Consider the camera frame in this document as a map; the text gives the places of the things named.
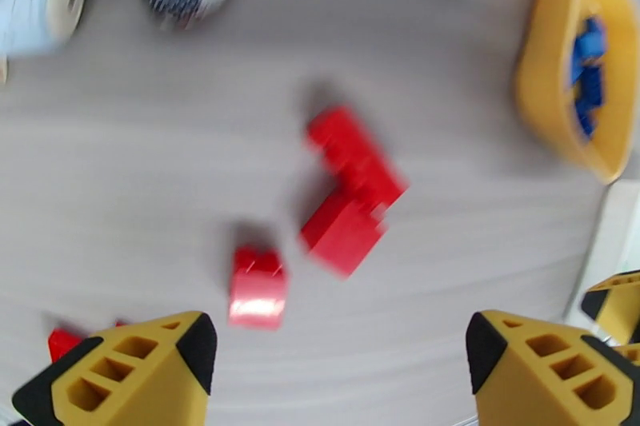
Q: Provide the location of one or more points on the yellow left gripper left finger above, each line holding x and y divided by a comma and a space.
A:
135, 379

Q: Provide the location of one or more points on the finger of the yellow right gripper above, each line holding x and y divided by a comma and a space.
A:
617, 307
629, 353

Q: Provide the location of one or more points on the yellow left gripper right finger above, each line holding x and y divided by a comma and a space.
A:
550, 384

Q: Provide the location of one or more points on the blue lego brick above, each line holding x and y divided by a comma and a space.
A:
590, 47
590, 107

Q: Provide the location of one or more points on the white plastic container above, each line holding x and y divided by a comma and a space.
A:
612, 240

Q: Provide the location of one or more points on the yellow plastic container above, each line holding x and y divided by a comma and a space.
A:
542, 90

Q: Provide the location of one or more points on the long red lego brick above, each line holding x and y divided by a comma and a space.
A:
357, 155
340, 235

